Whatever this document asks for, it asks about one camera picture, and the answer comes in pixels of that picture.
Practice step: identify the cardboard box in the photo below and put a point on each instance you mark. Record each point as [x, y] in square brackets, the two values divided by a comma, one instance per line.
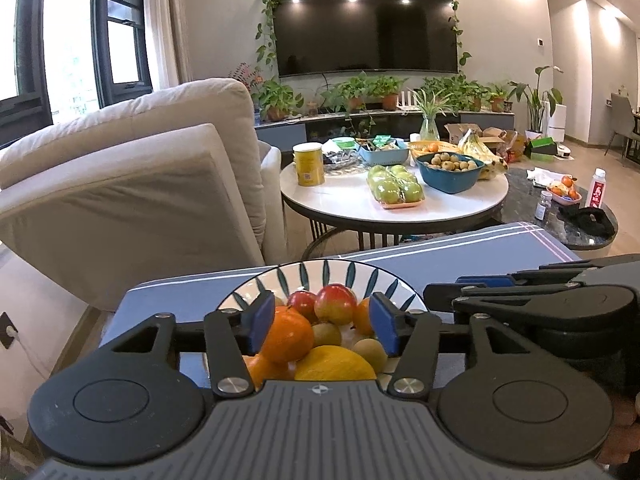
[495, 137]

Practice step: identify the green lidded container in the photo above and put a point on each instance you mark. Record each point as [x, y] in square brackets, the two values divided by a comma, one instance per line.
[342, 143]

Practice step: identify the yellow can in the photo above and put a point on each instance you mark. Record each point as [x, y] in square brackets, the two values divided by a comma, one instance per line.
[308, 165]

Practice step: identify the crinkled snack bags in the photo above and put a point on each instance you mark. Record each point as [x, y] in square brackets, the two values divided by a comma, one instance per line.
[342, 160]

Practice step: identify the grey dining chair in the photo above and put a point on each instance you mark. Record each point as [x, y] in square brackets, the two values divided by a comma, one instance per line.
[622, 120]

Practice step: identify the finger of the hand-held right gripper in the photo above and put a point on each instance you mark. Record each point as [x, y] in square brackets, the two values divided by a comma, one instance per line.
[440, 297]
[480, 280]

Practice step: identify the striped ceramic plate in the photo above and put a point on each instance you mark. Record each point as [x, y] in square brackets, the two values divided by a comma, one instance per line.
[320, 272]

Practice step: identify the green box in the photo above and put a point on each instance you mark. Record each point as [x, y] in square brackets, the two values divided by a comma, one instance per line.
[542, 146]

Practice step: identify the white air purifier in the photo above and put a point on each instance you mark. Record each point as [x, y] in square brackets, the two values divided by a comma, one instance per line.
[557, 120]

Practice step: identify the large leaf floor plant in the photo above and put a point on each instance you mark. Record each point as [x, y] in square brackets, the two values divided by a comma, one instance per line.
[535, 100]

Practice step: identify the small glass jar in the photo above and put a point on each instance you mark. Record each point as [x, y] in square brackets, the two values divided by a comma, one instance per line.
[543, 206]

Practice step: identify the black framed window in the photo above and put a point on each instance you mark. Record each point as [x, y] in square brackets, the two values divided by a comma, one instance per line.
[120, 25]

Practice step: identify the pile of longans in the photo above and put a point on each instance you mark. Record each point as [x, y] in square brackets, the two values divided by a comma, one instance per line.
[450, 161]

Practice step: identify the glass vase with green plant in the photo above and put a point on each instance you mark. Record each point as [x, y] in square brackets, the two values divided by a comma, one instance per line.
[430, 127]

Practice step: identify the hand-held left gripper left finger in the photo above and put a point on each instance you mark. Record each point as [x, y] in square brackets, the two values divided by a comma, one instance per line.
[261, 322]

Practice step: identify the red berry branch decoration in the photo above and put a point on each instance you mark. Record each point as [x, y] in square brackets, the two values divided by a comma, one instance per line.
[245, 77]

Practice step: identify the green potted plant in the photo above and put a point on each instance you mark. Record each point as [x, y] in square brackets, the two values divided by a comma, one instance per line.
[387, 90]
[275, 100]
[455, 92]
[498, 100]
[350, 92]

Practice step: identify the yellow lemon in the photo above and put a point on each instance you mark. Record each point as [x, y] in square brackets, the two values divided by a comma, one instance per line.
[335, 365]

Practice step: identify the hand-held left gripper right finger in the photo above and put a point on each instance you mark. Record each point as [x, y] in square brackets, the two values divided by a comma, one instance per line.
[382, 324]

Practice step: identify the red label bottle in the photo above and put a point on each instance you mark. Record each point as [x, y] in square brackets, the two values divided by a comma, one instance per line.
[596, 190]

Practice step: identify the blue striped tablecloth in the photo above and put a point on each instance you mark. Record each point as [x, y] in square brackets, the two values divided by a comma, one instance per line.
[450, 255]

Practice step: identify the round white side table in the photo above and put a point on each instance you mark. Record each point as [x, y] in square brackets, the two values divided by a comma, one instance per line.
[350, 200]

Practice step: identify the dark wall socket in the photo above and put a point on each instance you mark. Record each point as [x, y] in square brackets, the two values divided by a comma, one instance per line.
[6, 332]

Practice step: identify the grey television cabinet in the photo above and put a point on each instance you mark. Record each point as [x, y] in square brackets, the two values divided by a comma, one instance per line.
[285, 135]

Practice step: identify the small red apple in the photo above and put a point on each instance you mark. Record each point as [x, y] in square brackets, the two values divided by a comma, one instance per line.
[302, 305]
[336, 303]

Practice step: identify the packaged green apples tray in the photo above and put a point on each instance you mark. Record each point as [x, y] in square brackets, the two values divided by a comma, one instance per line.
[395, 187]

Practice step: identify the pink dish with fruit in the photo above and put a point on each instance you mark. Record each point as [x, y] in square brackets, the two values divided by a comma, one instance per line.
[564, 192]

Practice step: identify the orange woven basket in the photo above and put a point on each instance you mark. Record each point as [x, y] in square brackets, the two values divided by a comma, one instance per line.
[432, 149]

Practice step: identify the beige recliner armchair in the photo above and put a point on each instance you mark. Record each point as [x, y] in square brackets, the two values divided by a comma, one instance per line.
[125, 185]

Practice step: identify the brown longan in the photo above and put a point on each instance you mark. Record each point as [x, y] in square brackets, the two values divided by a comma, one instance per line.
[371, 353]
[326, 335]

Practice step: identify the white picket fence decoration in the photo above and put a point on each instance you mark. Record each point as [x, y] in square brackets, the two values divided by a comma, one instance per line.
[411, 100]

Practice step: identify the bunch of bananas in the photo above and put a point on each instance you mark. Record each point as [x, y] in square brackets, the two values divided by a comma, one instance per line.
[480, 152]

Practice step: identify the wall mounted television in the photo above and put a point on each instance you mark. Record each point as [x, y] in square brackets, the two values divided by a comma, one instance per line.
[365, 22]

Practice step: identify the blue bowl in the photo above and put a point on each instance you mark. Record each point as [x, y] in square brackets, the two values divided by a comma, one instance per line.
[450, 182]

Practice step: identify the white cloth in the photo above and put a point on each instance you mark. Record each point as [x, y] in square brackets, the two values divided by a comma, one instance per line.
[545, 176]

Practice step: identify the orange tangerine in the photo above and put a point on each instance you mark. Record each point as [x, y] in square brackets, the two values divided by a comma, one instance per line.
[363, 316]
[290, 335]
[262, 370]

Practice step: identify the black pouch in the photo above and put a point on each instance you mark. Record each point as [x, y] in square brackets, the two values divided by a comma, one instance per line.
[587, 222]

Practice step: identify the cream curtain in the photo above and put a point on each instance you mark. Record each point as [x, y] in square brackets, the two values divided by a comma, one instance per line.
[170, 25]

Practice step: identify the dark marble round table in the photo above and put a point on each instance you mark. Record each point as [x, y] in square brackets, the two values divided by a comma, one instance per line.
[525, 205]

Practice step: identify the person's right hand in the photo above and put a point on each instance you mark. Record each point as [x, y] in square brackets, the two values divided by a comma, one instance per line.
[627, 425]

